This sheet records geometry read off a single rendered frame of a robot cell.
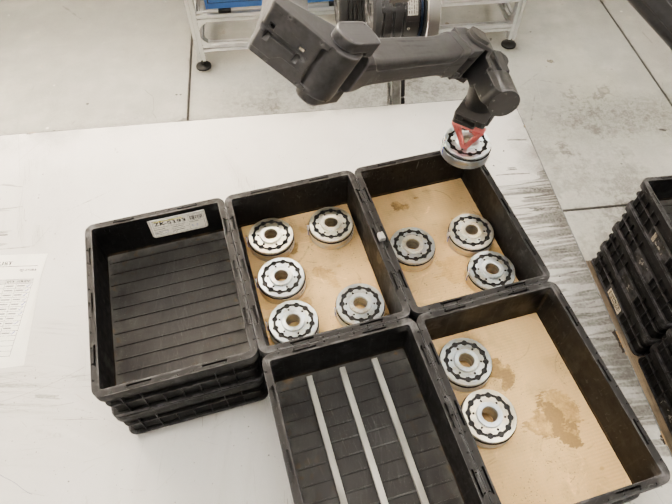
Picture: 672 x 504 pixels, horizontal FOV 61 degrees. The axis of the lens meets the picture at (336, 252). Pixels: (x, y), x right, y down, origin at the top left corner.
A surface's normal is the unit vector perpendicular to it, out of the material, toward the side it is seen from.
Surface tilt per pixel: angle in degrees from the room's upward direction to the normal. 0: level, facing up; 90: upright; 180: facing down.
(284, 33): 75
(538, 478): 0
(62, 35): 0
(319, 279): 0
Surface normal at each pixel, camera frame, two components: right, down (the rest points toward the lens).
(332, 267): 0.00, -0.58
